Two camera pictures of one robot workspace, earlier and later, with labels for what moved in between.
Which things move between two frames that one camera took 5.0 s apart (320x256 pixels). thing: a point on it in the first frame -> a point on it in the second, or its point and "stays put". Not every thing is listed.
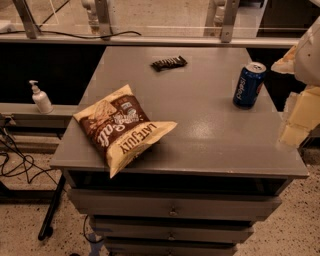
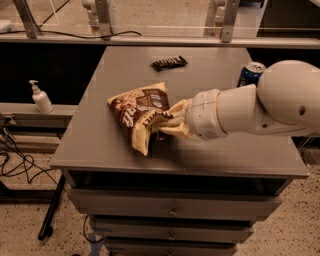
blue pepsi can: (249, 84) stays put
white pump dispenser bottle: (41, 99) stays put
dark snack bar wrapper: (169, 63) stays put
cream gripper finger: (302, 112) -> (175, 125)
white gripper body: (308, 60) -> (202, 114)
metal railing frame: (26, 31) stays put
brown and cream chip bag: (118, 125) -> (130, 109)
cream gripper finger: (287, 64) -> (180, 107)
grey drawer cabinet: (198, 190) stays put
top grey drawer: (247, 205) stays put
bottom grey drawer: (123, 246) stays put
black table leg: (47, 225) stays put
